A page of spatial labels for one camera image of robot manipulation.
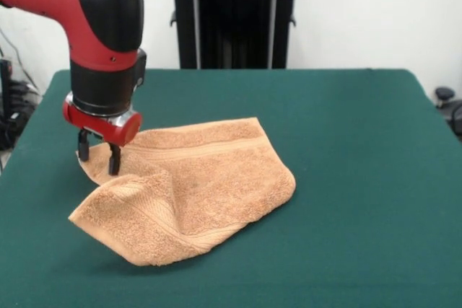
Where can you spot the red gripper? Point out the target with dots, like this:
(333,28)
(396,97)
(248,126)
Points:
(108,129)

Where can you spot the orange terry towel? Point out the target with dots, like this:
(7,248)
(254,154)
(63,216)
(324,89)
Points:
(216,185)

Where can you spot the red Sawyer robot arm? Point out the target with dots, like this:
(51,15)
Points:
(90,16)

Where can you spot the black equipment pile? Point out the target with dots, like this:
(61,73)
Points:
(16,120)

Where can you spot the black upright device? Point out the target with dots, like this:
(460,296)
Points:
(6,84)

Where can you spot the dark green table cloth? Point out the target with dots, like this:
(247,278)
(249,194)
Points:
(361,214)

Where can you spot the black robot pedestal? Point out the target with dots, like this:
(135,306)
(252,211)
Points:
(234,16)

